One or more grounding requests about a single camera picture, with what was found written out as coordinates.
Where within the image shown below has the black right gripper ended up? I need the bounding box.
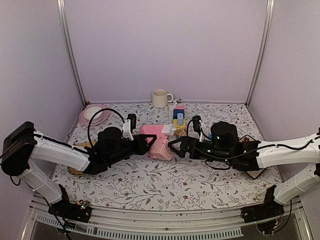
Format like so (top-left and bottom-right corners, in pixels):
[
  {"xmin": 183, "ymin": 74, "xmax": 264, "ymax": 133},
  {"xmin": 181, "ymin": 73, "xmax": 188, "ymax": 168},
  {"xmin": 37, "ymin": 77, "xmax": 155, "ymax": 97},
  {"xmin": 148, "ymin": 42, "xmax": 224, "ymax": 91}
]
[{"xmin": 168, "ymin": 135, "xmax": 233, "ymax": 164}]

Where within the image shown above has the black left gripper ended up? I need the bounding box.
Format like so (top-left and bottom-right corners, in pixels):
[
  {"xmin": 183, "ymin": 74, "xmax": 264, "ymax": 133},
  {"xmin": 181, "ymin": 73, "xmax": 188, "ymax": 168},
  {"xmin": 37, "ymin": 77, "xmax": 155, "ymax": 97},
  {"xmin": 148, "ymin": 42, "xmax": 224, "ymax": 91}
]
[{"xmin": 107, "ymin": 134, "xmax": 157, "ymax": 166}]

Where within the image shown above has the white charger plug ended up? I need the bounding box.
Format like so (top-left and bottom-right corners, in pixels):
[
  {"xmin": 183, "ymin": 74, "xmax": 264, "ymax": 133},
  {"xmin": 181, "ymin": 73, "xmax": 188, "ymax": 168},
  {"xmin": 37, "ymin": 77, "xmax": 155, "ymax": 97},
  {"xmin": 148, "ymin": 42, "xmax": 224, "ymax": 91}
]
[{"xmin": 161, "ymin": 124, "xmax": 177, "ymax": 136}]

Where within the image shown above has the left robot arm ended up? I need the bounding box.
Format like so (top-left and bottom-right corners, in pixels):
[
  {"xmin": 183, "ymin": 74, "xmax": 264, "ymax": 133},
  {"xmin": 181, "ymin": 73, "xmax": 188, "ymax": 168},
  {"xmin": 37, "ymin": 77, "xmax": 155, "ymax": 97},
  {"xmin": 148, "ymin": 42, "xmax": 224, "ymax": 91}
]
[{"xmin": 0, "ymin": 121, "xmax": 157, "ymax": 217}]

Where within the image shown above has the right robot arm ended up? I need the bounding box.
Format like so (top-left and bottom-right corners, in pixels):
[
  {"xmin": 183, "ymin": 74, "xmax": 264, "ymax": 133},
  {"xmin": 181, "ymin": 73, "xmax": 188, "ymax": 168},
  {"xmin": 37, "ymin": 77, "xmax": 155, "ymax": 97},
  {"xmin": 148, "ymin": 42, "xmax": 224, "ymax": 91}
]
[{"xmin": 168, "ymin": 121, "xmax": 320, "ymax": 218}]

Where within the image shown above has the yellow cube socket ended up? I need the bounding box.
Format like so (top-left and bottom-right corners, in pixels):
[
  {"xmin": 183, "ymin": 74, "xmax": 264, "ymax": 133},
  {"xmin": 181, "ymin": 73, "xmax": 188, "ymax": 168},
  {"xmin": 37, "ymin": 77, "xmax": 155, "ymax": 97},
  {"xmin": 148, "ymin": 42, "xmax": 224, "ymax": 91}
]
[{"xmin": 173, "ymin": 119, "xmax": 186, "ymax": 137}]

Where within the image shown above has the dark blue plug adapter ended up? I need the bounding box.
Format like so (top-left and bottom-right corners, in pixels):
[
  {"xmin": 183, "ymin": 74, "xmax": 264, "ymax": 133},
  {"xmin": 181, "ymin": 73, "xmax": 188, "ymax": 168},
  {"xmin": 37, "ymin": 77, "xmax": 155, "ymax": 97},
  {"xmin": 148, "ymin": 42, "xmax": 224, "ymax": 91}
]
[{"xmin": 173, "ymin": 108, "xmax": 185, "ymax": 119}]

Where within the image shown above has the pink plug on strip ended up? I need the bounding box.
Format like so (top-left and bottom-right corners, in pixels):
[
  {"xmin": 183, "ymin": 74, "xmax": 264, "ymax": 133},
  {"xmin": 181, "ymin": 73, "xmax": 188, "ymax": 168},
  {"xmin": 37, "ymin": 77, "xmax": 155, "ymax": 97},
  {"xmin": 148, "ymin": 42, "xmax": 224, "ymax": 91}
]
[{"xmin": 174, "ymin": 105, "xmax": 185, "ymax": 110}]

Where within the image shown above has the light blue charger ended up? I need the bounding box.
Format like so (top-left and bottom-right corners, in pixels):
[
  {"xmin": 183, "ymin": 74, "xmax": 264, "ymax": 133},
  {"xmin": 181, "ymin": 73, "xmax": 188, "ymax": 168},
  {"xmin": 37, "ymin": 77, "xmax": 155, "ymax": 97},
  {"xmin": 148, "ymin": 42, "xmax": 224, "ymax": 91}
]
[{"xmin": 177, "ymin": 112, "xmax": 184, "ymax": 126}]

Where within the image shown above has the white power strip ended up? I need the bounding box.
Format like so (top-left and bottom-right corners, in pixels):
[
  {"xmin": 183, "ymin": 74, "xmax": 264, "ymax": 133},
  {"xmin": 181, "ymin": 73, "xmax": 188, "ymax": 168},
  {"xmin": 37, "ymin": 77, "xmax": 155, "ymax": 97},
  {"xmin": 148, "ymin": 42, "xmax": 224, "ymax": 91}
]
[{"xmin": 169, "ymin": 105, "xmax": 178, "ymax": 124}]

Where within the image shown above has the cream ceramic mug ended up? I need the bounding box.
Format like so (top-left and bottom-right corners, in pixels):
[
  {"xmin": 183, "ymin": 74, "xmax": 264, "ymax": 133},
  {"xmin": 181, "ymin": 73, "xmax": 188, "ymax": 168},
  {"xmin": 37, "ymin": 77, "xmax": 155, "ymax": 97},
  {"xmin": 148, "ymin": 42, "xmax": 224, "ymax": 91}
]
[{"xmin": 152, "ymin": 89, "xmax": 174, "ymax": 108}]

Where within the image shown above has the white bowl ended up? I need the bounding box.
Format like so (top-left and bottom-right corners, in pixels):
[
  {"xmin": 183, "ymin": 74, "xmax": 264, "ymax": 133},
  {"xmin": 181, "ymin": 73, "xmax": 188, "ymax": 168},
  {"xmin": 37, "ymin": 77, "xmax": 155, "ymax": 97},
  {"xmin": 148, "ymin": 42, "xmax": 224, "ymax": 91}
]
[{"xmin": 83, "ymin": 106, "xmax": 102, "ymax": 122}]

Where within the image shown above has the pink plate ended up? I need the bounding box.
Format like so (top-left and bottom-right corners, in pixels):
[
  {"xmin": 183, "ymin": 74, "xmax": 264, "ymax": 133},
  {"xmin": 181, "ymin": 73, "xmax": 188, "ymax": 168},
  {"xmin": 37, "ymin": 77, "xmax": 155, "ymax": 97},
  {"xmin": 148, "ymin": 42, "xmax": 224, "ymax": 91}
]
[{"xmin": 79, "ymin": 104, "xmax": 109, "ymax": 126}]

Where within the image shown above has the floral coaster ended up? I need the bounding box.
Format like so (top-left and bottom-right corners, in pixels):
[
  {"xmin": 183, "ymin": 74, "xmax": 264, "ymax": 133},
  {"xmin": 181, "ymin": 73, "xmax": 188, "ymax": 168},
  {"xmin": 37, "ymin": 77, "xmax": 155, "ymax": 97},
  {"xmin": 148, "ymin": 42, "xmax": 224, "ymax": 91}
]
[{"xmin": 239, "ymin": 134, "xmax": 266, "ymax": 180}]

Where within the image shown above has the woven bamboo mat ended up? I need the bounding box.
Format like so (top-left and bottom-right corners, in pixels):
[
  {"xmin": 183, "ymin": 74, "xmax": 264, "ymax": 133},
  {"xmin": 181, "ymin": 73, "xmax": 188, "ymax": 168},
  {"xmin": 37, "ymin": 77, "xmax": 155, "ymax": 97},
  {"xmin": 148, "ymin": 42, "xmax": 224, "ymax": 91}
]
[{"xmin": 67, "ymin": 142, "xmax": 91, "ymax": 177}]

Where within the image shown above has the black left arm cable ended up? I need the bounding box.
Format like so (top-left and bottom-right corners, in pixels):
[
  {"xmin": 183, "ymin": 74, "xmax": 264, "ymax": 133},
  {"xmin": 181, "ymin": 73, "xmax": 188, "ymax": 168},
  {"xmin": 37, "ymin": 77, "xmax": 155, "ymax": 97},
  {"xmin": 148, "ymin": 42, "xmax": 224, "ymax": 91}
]
[{"xmin": 86, "ymin": 107, "xmax": 126, "ymax": 148}]

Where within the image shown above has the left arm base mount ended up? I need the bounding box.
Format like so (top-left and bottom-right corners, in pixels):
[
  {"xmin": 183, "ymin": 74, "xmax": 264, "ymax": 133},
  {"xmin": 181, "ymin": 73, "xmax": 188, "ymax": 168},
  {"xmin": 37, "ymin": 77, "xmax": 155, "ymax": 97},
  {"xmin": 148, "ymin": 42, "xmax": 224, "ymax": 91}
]
[{"xmin": 48, "ymin": 184, "xmax": 92, "ymax": 223}]

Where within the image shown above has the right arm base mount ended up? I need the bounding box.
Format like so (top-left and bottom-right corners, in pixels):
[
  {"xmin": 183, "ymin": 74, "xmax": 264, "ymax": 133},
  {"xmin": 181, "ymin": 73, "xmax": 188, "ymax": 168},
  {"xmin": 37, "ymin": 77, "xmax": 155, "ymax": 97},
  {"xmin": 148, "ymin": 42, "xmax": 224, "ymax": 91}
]
[{"xmin": 240, "ymin": 185, "xmax": 285, "ymax": 223}]

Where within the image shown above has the front aluminium rail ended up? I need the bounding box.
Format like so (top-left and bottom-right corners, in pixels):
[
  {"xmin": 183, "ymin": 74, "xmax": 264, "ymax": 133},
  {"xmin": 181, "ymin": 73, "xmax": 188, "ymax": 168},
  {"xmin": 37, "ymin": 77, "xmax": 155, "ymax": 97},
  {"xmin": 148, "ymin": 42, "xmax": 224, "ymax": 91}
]
[{"xmin": 22, "ymin": 194, "xmax": 313, "ymax": 240}]

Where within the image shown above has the aluminium corner post right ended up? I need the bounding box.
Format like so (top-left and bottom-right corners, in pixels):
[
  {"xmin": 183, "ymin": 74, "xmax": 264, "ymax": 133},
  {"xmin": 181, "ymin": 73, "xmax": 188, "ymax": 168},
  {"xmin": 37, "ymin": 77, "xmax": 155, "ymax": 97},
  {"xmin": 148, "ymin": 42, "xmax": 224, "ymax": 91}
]
[{"xmin": 245, "ymin": 0, "xmax": 275, "ymax": 109}]

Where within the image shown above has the aluminium corner post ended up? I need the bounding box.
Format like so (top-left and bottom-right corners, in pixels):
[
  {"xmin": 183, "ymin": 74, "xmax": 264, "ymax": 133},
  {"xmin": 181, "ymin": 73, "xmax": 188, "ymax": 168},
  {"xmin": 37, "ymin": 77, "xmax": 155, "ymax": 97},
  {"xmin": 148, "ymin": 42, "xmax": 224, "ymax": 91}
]
[
  {"xmin": 245, "ymin": 0, "xmax": 275, "ymax": 109},
  {"xmin": 56, "ymin": 0, "xmax": 87, "ymax": 107}
]

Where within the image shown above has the aluminium corner post left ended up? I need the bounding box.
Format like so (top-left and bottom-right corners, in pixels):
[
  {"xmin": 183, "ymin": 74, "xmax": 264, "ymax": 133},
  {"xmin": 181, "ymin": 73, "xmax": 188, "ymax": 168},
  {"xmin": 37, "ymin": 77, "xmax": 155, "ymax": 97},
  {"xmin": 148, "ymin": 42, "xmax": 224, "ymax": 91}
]
[{"xmin": 56, "ymin": 0, "xmax": 87, "ymax": 107}]

